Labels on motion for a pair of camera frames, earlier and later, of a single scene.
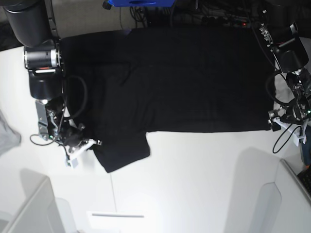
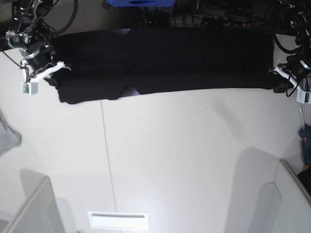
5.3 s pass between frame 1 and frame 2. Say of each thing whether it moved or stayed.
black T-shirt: moved
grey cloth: stayed
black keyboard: stayed
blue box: stayed
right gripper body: moved
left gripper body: moved
